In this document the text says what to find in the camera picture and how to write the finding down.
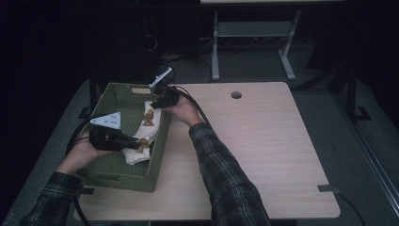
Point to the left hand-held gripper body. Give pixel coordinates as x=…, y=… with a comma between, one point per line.
x=108, y=138

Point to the person's left hand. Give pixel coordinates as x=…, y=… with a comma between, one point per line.
x=80, y=155

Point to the grey tape piece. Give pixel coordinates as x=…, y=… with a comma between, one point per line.
x=326, y=188

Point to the grey metal stand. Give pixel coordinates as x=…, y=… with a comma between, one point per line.
x=254, y=29

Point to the green woven basket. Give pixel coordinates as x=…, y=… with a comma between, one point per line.
x=125, y=175

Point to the dark bulky object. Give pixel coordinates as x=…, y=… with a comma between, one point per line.
x=131, y=47

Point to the grey round table grommet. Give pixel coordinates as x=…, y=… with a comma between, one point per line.
x=236, y=95

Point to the person's right hand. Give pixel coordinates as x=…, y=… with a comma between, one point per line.
x=185, y=111

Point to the aluminium floor rail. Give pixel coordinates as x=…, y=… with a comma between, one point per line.
x=367, y=150

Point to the white printed towel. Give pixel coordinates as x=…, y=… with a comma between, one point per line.
x=142, y=135

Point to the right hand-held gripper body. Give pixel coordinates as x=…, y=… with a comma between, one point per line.
x=167, y=97

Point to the black table frame leg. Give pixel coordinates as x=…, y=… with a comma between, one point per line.
x=351, y=94
x=92, y=94

